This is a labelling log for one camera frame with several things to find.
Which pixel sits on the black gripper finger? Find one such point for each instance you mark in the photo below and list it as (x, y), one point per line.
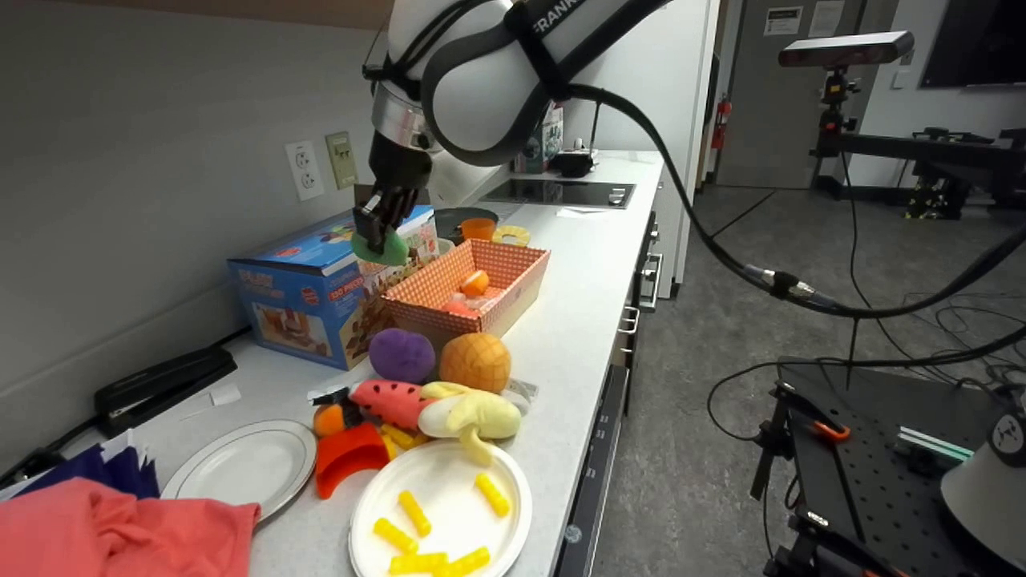
(399, 218)
(364, 224)

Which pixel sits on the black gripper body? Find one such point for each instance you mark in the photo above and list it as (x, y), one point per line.
(399, 171)

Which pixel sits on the green pear plush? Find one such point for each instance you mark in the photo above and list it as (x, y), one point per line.
(382, 251)

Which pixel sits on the red-orange round plush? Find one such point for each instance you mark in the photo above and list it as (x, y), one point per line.
(475, 284)
(460, 310)

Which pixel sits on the purple plush toy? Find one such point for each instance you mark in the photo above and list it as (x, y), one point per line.
(403, 354)

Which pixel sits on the orange pineapple plush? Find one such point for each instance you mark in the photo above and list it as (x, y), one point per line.
(475, 360)

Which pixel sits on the watermelon slice plush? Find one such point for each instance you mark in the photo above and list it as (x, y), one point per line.
(390, 404)

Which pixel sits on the yellow banana plush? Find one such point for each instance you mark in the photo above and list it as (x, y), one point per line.
(470, 416)

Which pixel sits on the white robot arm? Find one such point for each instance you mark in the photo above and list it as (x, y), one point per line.
(481, 97)

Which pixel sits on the orange checked cardboard basket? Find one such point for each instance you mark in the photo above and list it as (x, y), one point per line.
(470, 260)

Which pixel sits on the dark grey pan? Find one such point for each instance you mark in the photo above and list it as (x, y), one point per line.
(451, 218)

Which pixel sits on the blue play food box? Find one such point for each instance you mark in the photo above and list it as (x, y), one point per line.
(308, 298)

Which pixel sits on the black cooktop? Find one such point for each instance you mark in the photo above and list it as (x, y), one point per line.
(562, 194)

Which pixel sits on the black pot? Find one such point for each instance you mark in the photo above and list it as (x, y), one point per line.
(572, 160)

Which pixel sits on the small orange black toy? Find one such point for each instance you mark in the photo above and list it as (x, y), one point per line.
(336, 413)

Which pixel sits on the yellow toy fry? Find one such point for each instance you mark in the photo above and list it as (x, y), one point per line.
(390, 440)
(470, 560)
(491, 493)
(408, 434)
(393, 532)
(418, 562)
(416, 510)

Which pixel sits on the small white block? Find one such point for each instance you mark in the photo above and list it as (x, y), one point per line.
(225, 396)

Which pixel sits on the red toy fry holder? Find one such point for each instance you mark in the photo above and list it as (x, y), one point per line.
(351, 454)

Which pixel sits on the black stapler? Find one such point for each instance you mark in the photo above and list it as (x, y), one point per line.
(160, 384)

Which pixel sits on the white paper plate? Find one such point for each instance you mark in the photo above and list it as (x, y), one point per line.
(451, 530)
(243, 468)

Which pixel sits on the black dishwasher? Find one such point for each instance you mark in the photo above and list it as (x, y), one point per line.
(594, 468)

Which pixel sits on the red fire extinguisher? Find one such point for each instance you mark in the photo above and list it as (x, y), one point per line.
(725, 122)

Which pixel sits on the dark blue tissue paper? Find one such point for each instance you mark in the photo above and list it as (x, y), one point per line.
(91, 468)

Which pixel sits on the pink cloth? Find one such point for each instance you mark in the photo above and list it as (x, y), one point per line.
(118, 530)

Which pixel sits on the grey door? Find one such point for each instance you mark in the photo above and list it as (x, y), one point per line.
(791, 108)

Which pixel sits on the white door sign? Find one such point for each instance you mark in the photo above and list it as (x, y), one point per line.
(782, 20)

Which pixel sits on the black perforated table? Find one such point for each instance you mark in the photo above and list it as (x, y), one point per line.
(886, 482)

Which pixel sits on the teal tool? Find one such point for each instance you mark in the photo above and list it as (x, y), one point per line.
(935, 442)

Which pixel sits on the white round device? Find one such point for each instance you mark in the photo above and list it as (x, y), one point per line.
(982, 497)

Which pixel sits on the beige wall plate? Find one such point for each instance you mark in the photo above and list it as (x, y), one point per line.
(341, 159)

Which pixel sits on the white wall outlet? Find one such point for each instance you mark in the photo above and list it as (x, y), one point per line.
(306, 166)

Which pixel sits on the wooden wall cabinet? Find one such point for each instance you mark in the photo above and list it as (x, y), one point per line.
(266, 7)

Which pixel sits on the black stereo camera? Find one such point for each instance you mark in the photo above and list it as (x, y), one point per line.
(843, 49)

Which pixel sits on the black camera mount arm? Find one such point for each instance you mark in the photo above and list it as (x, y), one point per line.
(909, 149)

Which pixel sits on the black wall monitor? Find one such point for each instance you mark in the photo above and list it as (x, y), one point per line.
(980, 42)

